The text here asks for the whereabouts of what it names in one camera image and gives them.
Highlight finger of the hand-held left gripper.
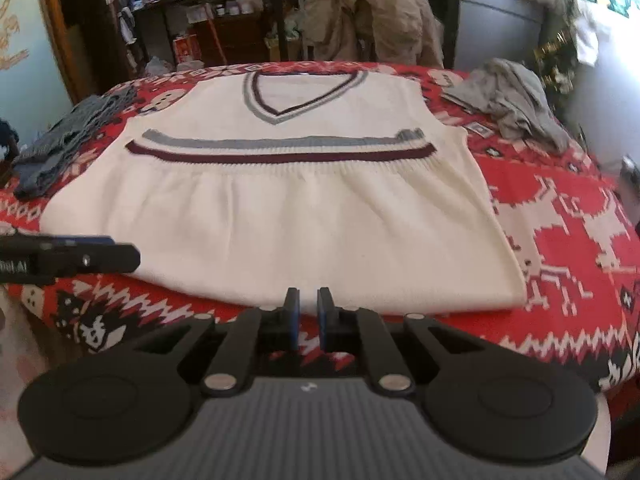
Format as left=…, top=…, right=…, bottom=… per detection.
left=0, top=232, right=117, bottom=251
left=31, top=243, right=142, bottom=281

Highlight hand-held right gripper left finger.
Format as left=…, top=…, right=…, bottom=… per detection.
left=132, top=287, right=301, bottom=398

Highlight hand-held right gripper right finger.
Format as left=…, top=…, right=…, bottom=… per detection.
left=317, top=287, right=483, bottom=396

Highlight cream knit striped vest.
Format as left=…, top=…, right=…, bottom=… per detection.
left=40, top=69, right=528, bottom=310

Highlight blue jeans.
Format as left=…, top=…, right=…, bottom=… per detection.
left=12, top=85, right=138, bottom=198

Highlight navy cloth bundle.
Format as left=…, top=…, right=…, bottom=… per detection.
left=0, top=117, right=21, bottom=161

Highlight wooden door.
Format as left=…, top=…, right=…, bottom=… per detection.
left=35, top=0, right=126, bottom=106

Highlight red flat box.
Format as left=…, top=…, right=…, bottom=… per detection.
left=172, top=34, right=201, bottom=63

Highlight red patterned blanket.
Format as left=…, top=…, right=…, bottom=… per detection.
left=0, top=60, right=640, bottom=393

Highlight dark wooden drawer cabinet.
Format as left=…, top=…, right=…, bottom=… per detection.
left=192, top=10, right=268, bottom=68

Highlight grey shirt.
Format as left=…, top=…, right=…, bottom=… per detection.
left=442, top=57, right=571, bottom=153

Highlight beige puffer jacket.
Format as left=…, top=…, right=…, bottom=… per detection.
left=302, top=0, right=446, bottom=68

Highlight small christmas tree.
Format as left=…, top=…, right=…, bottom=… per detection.
left=532, top=30, right=581, bottom=96

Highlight grey refrigerator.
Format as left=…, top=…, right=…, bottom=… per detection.
left=457, top=0, right=546, bottom=71

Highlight white ribbon bow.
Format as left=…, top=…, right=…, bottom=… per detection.
left=575, top=0, right=601, bottom=66

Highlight red broom handle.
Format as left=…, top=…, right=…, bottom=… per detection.
left=207, top=17, right=228, bottom=66

